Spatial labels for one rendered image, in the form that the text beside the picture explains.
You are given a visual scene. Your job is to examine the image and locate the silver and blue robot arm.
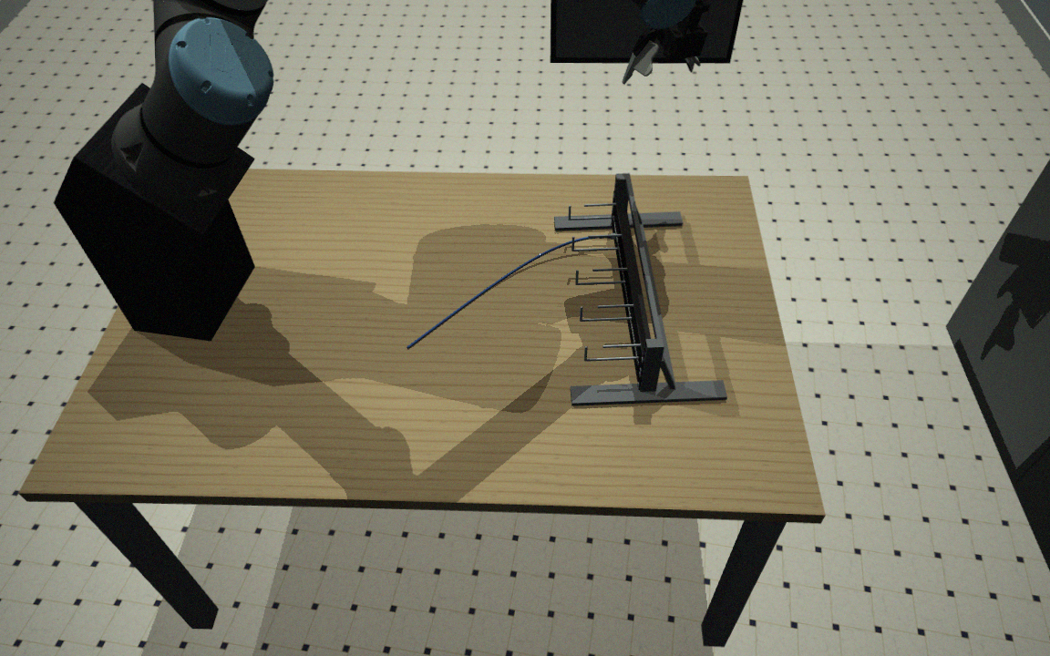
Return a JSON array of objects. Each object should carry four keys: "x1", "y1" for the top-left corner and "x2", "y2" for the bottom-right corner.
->
[{"x1": 111, "y1": 0, "x2": 698, "y2": 205}]

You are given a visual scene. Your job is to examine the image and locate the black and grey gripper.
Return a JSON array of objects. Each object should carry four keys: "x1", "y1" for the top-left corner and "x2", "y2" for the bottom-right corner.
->
[{"x1": 622, "y1": 0, "x2": 710, "y2": 84}]

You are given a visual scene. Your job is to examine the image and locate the black free-standing rack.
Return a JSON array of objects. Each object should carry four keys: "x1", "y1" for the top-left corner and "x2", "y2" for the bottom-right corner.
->
[{"x1": 554, "y1": 173, "x2": 727, "y2": 406}]

